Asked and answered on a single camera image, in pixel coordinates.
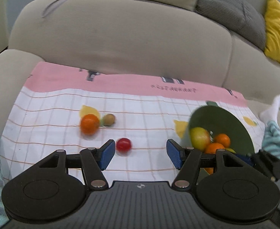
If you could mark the green plastic colander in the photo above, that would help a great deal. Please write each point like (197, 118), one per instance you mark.
(217, 120)

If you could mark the beige sofa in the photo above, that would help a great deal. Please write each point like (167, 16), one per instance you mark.
(133, 36)

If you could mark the orange mandarin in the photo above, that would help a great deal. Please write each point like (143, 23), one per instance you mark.
(222, 139)
(211, 149)
(89, 124)

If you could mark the pink white checkered cloth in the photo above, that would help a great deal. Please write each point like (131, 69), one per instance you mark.
(149, 110)

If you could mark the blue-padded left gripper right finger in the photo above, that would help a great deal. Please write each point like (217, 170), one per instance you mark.
(187, 161)

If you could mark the grey houndstooth cushion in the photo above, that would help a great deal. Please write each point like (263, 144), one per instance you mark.
(238, 16)

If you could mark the right leg striped pyjama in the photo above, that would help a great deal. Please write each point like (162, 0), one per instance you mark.
(271, 139)

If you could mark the yellow cushion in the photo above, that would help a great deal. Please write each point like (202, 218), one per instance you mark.
(272, 22)

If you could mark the yellow-green pear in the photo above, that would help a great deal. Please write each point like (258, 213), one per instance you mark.
(200, 138)

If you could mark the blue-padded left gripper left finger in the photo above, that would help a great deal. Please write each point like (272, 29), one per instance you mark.
(93, 162)

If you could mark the red cherry tomato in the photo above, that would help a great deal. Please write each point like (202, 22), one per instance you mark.
(123, 145)

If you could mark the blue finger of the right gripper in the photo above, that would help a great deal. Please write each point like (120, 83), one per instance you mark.
(246, 159)

